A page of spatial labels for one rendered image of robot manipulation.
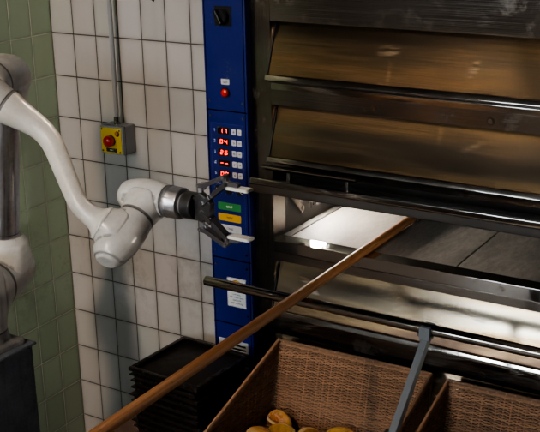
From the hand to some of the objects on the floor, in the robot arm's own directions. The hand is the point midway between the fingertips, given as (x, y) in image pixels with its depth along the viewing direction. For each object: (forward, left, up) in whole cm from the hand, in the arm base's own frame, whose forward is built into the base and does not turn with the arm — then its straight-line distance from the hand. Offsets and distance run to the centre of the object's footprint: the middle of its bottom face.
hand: (247, 214), depth 280 cm
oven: (+52, +151, -147) cm, 217 cm away
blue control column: (-45, +147, -147) cm, 213 cm away
